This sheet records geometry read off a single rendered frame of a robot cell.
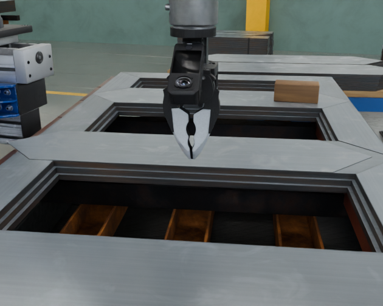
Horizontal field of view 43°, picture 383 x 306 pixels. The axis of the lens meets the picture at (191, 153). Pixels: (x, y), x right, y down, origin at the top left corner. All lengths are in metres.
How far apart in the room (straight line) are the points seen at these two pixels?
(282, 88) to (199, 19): 0.66
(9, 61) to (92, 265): 0.87
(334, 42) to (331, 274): 7.49
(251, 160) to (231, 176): 0.06
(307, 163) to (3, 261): 0.56
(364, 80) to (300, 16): 6.23
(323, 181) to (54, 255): 0.49
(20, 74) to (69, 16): 7.88
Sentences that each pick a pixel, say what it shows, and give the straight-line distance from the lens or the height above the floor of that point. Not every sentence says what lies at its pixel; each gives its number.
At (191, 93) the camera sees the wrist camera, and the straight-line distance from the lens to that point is 0.67.
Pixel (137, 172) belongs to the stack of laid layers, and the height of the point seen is 0.84.
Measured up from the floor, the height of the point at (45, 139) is 0.85.
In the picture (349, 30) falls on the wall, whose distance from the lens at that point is 8.02.
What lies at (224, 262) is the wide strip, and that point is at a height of 0.85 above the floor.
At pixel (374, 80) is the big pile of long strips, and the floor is 0.83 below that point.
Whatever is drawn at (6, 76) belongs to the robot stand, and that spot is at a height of 0.92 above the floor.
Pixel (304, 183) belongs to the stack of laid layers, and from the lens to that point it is 0.90.
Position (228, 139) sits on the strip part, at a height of 0.85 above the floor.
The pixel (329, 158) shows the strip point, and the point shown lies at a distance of 0.97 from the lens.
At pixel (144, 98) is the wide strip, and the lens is 1.40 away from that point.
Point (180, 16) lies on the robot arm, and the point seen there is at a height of 1.12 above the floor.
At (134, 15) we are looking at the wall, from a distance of 8.68.
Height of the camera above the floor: 1.19
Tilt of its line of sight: 20 degrees down
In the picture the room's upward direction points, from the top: straight up
